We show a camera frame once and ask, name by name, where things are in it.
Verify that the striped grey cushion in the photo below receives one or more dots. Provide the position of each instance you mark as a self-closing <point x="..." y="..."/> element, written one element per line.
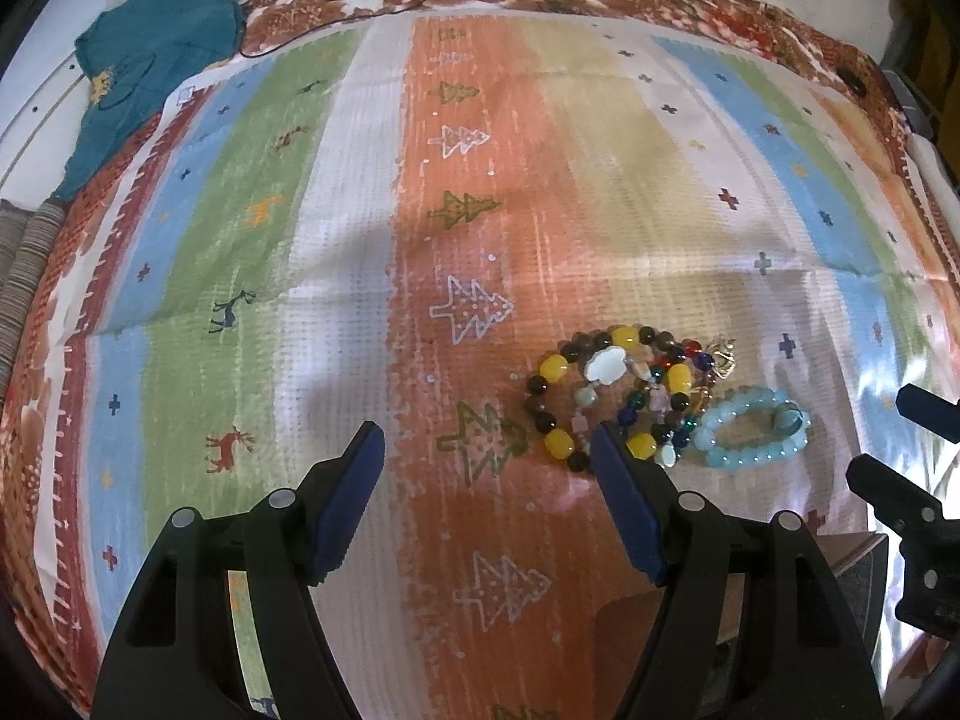
<point x="26" y="262"/>

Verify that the striped printed blanket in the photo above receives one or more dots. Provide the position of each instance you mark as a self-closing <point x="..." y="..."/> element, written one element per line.
<point x="337" y="240"/>

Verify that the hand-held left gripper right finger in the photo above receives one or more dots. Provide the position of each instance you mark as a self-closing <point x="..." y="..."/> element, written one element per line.
<point x="628" y="499"/>

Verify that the grey plastic object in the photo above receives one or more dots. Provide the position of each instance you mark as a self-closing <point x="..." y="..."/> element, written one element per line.
<point x="913" y="111"/>

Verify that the gold charm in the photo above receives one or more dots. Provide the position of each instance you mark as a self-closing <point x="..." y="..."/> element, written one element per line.
<point x="724" y="360"/>

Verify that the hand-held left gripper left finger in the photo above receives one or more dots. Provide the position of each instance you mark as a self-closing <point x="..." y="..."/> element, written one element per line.
<point x="346" y="491"/>

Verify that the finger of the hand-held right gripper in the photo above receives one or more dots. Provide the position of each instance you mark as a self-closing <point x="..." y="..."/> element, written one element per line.
<point x="900" y="502"/>
<point x="928" y="409"/>

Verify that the small black round object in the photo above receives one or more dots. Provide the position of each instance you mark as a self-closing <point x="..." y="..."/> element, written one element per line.
<point x="853" y="82"/>

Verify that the teal garment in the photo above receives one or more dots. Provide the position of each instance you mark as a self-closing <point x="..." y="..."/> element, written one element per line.
<point x="157" y="30"/>

